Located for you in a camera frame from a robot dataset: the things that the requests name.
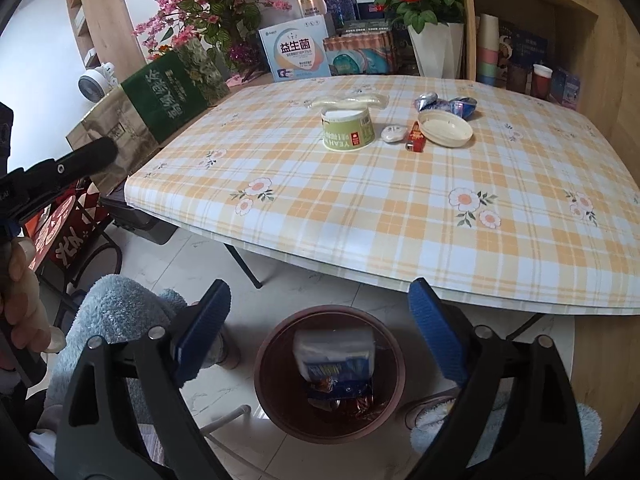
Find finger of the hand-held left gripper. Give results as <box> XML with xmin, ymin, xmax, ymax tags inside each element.
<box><xmin>0</xmin><ymin>137</ymin><xmax>118</xmax><ymax>226</ymax></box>

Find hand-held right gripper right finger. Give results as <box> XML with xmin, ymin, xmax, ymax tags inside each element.
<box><xmin>407</xmin><ymin>278</ymin><xmax>577</xmax><ymax>480</ymax></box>

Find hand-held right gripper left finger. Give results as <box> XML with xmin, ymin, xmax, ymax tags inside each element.
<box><xmin>54</xmin><ymin>280</ymin><xmax>233</xmax><ymax>480</ymax></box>

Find green and brown paper bag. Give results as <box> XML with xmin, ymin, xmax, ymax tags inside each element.
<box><xmin>65</xmin><ymin>40</ymin><xmax>231</xmax><ymax>191</ymax></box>

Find brown plastic trash bin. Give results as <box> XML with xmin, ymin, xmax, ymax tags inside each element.
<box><xmin>254</xmin><ymin>310</ymin><xmax>407</xmax><ymax>443</ymax></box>

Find cream round lid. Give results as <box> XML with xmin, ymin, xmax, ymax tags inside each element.
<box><xmin>417</xmin><ymin>110</ymin><xmax>473</xmax><ymax>148</ymax></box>

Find green paper bowl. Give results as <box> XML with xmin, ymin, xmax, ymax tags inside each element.
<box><xmin>320</xmin><ymin>107</ymin><xmax>377</xmax><ymax>152</ymax></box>

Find blue foil wrapper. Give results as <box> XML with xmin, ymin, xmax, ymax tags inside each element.
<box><xmin>450</xmin><ymin>96</ymin><xmax>478</xmax><ymax>120</ymax></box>

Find whitish clear plastic wrapper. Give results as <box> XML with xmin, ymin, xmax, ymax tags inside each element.
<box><xmin>307</xmin><ymin>91</ymin><xmax>391</xmax><ymax>111</ymax></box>

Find person's left hand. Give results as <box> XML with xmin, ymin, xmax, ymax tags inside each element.
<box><xmin>0</xmin><ymin>239</ymin><xmax>67</xmax><ymax>356</ymax></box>

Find white fan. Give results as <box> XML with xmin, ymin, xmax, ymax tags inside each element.
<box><xmin>77</xmin><ymin>62</ymin><xmax>122</xmax><ymax>100</ymax></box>

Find red printed bag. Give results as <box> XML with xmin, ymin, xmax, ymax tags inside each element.
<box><xmin>25</xmin><ymin>180</ymin><xmax>111</xmax><ymax>273</ymax></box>

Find black table leg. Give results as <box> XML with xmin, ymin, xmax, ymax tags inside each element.
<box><xmin>225</xmin><ymin>245</ymin><xmax>263</xmax><ymax>289</ymax></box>
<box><xmin>505</xmin><ymin>312</ymin><xmax>547</xmax><ymax>341</ymax></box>

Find black folding chair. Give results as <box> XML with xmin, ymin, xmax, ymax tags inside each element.
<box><xmin>97</xmin><ymin>187</ymin><xmax>177</xmax><ymax>247</ymax></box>

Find fuzzy light blue slipper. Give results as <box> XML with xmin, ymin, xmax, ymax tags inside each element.
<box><xmin>45</xmin><ymin>275</ymin><xmax>241</xmax><ymax>411</ymax></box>
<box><xmin>405</xmin><ymin>395</ymin><xmax>603</xmax><ymax>471</ymax></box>

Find white metal bar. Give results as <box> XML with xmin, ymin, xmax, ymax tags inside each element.
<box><xmin>200</xmin><ymin>404</ymin><xmax>251</xmax><ymax>433</ymax></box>

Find plaid floral tablecloth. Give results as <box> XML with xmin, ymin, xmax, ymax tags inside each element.
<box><xmin>122</xmin><ymin>75</ymin><xmax>640</xmax><ymax>316</ymax></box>

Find purple artificial flowers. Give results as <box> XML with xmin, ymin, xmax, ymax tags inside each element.
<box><xmin>227</xmin><ymin>42</ymin><xmax>261</xmax><ymax>73</ymax></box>

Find pink blossom artificial plant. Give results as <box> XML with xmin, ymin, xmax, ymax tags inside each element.
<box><xmin>132</xmin><ymin>0</ymin><xmax>291</xmax><ymax>71</ymax></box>

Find white and blue printed box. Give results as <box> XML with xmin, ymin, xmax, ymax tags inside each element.
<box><xmin>258</xmin><ymin>16</ymin><xmax>336</xmax><ymax>83</ymax></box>

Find brown cup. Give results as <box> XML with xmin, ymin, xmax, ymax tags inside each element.
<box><xmin>509</xmin><ymin>62</ymin><xmax>531</xmax><ymax>93</ymax></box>

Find red cup white rim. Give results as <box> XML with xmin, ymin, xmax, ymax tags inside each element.
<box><xmin>531</xmin><ymin>64</ymin><xmax>552</xmax><ymax>100</ymax></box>

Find small blue carton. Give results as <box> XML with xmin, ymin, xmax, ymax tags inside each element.
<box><xmin>552</xmin><ymin>67</ymin><xmax>581</xmax><ymax>108</ymax></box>

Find white faceted vase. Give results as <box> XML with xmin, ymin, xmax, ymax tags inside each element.
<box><xmin>407</xmin><ymin>22</ymin><xmax>466</xmax><ymax>78</ymax></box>

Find stack of pastel paper cups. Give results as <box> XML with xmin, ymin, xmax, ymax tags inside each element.
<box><xmin>476</xmin><ymin>14</ymin><xmax>501</xmax><ymax>86</ymax></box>

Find pink striped box teal disc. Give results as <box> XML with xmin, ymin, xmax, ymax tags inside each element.
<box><xmin>322</xmin><ymin>30</ymin><xmax>401</xmax><ymax>77</ymax></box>

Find dark blue patterned box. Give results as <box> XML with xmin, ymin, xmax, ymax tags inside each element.
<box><xmin>320</xmin><ymin>0</ymin><xmax>358</xmax><ymax>26</ymax></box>

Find printed box with figure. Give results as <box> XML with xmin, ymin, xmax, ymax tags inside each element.
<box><xmin>497</xmin><ymin>20</ymin><xmax>516</xmax><ymax>86</ymax></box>

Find dark blue printed box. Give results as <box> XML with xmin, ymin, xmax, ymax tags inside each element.
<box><xmin>515</xmin><ymin>34</ymin><xmax>548</xmax><ymax>68</ymax></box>

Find dark printed box set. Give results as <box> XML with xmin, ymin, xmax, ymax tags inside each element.
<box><xmin>342</xmin><ymin>19</ymin><xmax>396</xmax><ymax>36</ymax></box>

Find wooden wall shelf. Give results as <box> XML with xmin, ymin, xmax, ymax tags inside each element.
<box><xmin>65</xmin><ymin>0</ymin><xmax>131</xmax><ymax>81</ymax></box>

